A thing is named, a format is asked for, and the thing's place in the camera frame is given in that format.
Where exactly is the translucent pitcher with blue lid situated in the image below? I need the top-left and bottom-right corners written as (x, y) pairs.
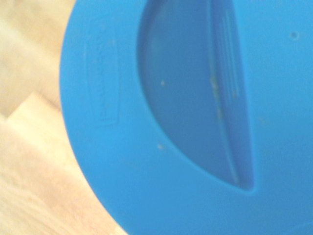
top-left (60, 0), bottom-right (313, 235)

